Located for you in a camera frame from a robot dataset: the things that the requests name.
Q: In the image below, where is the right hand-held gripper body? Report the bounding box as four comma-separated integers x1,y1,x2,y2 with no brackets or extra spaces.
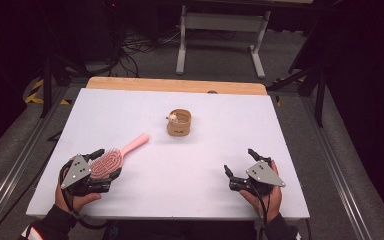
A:
229,160,286,197

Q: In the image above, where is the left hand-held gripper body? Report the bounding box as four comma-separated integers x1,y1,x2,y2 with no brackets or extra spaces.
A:
59,153,114,198

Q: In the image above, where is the pink hairbrush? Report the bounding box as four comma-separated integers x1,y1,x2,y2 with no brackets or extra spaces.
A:
89,132,150,180

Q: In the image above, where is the tan holder with bear figure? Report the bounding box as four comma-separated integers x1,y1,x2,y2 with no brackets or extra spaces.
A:
165,108,193,137

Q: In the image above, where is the person's right hand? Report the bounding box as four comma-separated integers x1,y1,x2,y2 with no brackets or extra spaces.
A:
239,159,286,223

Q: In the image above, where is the person's left hand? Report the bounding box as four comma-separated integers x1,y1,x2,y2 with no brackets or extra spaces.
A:
54,168,103,214

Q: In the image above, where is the yellow black floor tape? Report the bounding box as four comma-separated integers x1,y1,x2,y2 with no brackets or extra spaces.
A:
272,76,307,108
24,77,72,106

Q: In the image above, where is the black metal stand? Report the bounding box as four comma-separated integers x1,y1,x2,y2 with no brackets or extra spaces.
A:
34,0,93,119
266,0,344,128

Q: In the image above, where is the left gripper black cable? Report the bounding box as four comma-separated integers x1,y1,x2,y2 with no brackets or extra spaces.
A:
58,159,110,231

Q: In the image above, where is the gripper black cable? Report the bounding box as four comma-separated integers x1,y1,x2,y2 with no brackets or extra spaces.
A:
58,159,110,231
250,184,272,240

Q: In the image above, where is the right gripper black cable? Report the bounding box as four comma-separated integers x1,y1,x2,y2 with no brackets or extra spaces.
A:
250,184,272,240

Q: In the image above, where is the aluminium floor rail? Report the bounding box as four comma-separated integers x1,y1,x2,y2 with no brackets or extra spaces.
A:
299,95,373,240
0,85,73,240

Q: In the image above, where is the tangle of black floor cables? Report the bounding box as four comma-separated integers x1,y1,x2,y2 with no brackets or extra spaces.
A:
103,19,183,78

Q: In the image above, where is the desk with grey metal frame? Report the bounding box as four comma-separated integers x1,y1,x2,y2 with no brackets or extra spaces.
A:
175,0,314,80

